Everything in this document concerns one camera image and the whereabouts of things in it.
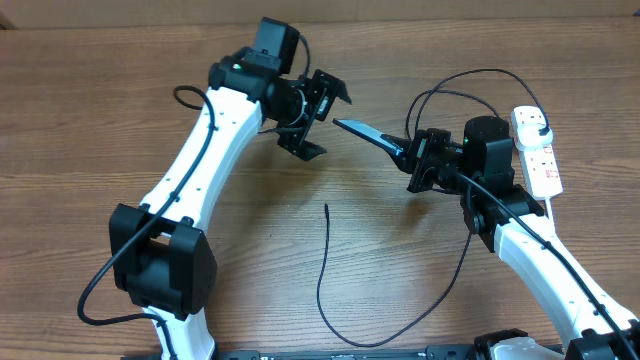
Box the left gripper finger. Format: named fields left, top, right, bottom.
left=292, top=141, right=327, bottom=161
left=328, top=79, right=352, bottom=105

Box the Samsung Galaxy smartphone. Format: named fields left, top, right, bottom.
left=333, top=119, right=391, bottom=154

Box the black charger cable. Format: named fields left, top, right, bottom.
left=316, top=68, right=552, bottom=349

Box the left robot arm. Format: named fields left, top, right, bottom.
left=109, top=18, right=349, bottom=359

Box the white charger plug adapter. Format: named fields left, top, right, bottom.
left=514, top=123, right=554, bottom=151

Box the white power strip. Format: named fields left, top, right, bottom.
left=510, top=106, right=563, bottom=200

